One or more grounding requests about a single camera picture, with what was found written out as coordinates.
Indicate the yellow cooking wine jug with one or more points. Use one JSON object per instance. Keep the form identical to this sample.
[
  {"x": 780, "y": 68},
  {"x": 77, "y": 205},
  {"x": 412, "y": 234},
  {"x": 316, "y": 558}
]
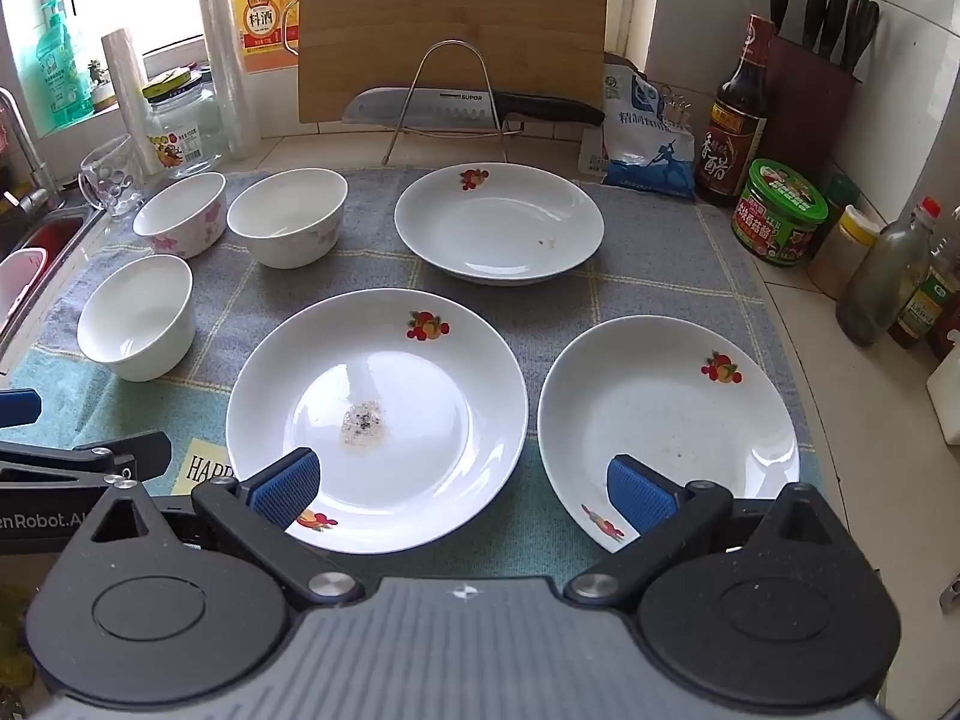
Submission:
[{"x": 259, "y": 22}]

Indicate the sleeve of clear plastic cups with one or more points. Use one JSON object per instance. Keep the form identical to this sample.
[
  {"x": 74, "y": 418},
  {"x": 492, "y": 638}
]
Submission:
[
  {"x": 131, "y": 105},
  {"x": 225, "y": 60}
]

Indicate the steel sink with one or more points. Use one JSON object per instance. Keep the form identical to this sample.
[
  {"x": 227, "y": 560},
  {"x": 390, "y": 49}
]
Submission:
[{"x": 90, "y": 221}]

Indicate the glass bottle with red cap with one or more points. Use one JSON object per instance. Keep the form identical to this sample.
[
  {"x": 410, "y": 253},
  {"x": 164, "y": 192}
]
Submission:
[{"x": 877, "y": 285}]

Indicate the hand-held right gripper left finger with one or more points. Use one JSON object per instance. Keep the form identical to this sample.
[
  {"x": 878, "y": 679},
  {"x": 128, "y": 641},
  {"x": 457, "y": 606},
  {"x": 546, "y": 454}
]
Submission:
[{"x": 289, "y": 484}]

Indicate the clear glass mug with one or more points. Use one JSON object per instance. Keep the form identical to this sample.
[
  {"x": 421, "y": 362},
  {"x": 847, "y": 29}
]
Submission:
[{"x": 112, "y": 176}]

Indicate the bamboo cutting board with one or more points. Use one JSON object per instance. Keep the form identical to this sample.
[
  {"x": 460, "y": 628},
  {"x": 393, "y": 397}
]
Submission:
[{"x": 450, "y": 7}]

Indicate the metal binder clips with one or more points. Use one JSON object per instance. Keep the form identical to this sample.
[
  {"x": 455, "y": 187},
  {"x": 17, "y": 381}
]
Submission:
[{"x": 677, "y": 106}]

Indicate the metal faucet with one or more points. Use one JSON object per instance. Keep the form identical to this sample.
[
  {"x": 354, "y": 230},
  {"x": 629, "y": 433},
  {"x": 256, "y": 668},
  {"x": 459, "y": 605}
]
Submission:
[{"x": 37, "y": 199}]

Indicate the green dish soap bottle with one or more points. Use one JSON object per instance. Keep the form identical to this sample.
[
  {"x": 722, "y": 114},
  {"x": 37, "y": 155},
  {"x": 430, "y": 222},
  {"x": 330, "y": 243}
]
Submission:
[{"x": 64, "y": 82}]

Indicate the white plastic seasoning box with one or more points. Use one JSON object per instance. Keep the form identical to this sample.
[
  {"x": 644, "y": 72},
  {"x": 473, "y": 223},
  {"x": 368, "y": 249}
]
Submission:
[{"x": 946, "y": 412}]

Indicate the bottle with green label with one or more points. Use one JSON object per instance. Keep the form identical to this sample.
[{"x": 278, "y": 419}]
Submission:
[{"x": 922, "y": 307}]

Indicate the spice jar with yellow lid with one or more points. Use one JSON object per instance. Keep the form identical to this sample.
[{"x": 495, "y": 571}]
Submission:
[{"x": 836, "y": 262}]

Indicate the sauce jar with green lid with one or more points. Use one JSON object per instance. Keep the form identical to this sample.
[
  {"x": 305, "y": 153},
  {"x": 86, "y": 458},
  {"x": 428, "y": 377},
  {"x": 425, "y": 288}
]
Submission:
[{"x": 776, "y": 232}]

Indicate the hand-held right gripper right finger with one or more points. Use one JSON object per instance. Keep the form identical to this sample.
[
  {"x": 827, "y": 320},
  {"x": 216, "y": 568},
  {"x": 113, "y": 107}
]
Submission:
[{"x": 637, "y": 491}]

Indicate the stack of white floral plates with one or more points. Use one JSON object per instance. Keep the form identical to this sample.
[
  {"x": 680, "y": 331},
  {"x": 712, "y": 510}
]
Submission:
[{"x": 499, "y": 225}]

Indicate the white plate with fruit print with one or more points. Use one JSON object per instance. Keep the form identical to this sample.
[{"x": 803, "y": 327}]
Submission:
[
  {"x": 675, "y": 405},
  {"x": 390, "y": 360}
]

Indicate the white plastic basin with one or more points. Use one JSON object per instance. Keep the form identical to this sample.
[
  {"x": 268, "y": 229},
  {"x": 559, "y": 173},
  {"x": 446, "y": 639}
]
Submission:
[{"x": 19, "y": 292}]

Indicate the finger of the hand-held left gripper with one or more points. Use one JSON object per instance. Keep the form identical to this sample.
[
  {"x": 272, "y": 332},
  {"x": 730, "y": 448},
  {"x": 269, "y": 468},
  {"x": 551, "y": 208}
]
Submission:
[
  {"x": 142, "y": 457},
  {"x": 19, "y": 407}
]

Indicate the white bowl with faint flowers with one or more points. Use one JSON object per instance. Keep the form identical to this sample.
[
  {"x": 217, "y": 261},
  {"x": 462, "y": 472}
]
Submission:
[{"x": 285, "y": 202}]

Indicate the jar with dark green cap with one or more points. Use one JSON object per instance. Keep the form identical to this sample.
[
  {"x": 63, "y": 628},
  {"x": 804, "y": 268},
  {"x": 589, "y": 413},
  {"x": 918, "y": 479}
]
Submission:
[{"x": 840, "y": 199}]

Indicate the plain white bowl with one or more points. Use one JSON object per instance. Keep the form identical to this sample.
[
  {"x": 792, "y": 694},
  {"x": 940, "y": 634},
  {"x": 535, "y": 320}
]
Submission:
[{"x": 135, "y": 315}]

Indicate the white bowl with pink flowers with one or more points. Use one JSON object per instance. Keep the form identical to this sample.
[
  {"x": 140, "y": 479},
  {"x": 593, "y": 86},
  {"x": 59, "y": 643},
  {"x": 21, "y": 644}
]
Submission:
[{"x": 180, "y": 202}]

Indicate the dark sauce bottle red label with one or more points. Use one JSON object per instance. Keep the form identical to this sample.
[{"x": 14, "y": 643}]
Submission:
[{"x": 946, "y": 330}]

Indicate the blue and white salt bag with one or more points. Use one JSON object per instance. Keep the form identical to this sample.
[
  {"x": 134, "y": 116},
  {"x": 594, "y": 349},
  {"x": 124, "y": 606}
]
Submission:
[{"x": 645, "y": 157}]

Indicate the glass jar with yellow-green lid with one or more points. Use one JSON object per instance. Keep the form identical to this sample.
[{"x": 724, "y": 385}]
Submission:
[{"x": 184, "y": 135}]

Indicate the dark red knife block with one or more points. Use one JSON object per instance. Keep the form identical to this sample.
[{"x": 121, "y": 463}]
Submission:
[{"x": 810, "y": 112}]

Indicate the dark vinegar bottle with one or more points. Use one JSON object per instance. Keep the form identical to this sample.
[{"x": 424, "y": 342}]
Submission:
[{"x": 731, "y": 142}]

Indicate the grey checked dish cloth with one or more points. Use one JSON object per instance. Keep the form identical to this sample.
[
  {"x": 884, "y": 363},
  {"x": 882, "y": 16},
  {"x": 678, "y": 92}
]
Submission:
[{"x": 637, "y": 270}]

